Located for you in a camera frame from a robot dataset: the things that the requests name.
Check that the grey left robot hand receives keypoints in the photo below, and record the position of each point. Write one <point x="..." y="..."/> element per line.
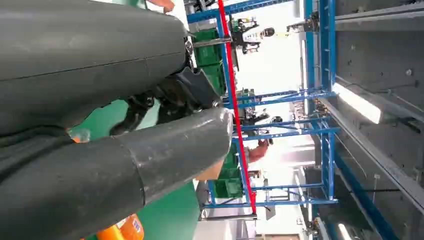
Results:
<point x="82" y="49"/>

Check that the orange drink bottle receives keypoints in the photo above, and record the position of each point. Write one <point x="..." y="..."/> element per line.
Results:
<point x="79" y="135"/>
<point x="124" y="230"/>

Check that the person's hand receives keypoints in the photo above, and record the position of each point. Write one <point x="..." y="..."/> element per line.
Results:
<point x="162" y="4"/>

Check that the green plastic crate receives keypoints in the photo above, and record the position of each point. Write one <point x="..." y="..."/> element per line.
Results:
<point x="228" y="188"/>
<point x="207" y="53"/>

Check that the red pole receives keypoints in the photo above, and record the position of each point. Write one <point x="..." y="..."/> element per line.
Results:
<point x="233" y="82"/>

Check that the brown cardboard box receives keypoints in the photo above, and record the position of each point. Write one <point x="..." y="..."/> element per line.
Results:
<point x="210" y="173"/>

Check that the green table mat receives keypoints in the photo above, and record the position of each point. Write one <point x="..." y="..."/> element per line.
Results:
<point x="172" y="215"/>

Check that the person in background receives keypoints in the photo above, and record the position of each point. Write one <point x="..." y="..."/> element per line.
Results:
<point x="256" y="154"/>

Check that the ceiling light panel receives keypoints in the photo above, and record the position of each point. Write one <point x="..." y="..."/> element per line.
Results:
<point x="357" y="102"/>

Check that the blue steel beam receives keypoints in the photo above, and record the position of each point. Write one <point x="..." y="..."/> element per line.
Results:
<point x="364" y="198"/>

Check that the blue steel rack frame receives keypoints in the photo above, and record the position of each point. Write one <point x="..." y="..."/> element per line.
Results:
<point x="328" y="39"/>

